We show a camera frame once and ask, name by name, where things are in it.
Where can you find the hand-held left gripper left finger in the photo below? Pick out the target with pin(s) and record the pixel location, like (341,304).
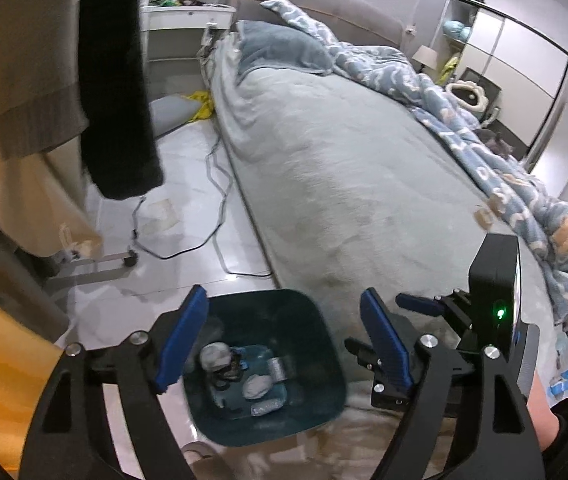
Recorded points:
(181,345)

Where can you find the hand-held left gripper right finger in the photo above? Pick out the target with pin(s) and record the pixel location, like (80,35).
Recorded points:
(386,347)

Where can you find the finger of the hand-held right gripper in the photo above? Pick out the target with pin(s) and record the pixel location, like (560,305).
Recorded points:
(416,304)
(364,352)

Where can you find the dark teal trash bin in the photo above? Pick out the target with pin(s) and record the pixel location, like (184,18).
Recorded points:
(314,340)

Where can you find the trash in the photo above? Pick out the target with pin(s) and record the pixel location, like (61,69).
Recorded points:
(226,379)

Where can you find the person's right forearm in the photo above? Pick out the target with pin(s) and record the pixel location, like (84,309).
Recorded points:
(544,415)

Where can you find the blue printed fleece blanket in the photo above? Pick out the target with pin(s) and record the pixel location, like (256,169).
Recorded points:
(514,195)

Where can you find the white clothes rack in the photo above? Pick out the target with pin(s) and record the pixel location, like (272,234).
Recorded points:
(103,262)

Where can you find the grey cat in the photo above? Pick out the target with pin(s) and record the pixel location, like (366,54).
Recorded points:
(496,145)

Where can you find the grey bed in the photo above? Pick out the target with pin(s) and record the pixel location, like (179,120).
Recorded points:
(339,160)

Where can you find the white cloud-shaped cat bed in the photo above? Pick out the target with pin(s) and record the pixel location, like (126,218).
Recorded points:
(466,95)

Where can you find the cream hanging garment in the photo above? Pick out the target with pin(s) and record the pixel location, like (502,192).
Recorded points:
(38,200)

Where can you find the white wardrobe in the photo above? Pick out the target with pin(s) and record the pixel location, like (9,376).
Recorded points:
(524,70)

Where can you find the yellow-green toy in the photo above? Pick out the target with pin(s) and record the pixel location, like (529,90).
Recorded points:
(449,67)

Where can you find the bedside lamp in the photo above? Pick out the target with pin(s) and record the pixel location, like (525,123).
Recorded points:
(425,56)

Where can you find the yellow cloth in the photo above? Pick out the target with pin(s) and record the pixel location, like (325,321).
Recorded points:
(201,105)

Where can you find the black hanging garment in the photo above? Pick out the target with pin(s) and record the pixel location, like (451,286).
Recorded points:
(118,110)

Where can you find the light blue plush toy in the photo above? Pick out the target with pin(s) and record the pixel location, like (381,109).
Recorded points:
(456,30)

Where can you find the white open shelf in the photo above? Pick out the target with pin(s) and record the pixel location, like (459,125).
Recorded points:
(451,15)

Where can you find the blue-grey pillow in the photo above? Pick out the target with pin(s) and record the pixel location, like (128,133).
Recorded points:
(284,47)

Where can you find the white vanity table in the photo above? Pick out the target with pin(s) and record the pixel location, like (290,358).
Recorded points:
(178,35)

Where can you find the beige knit hanging garment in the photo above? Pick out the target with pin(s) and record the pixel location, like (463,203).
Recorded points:
(28,70)

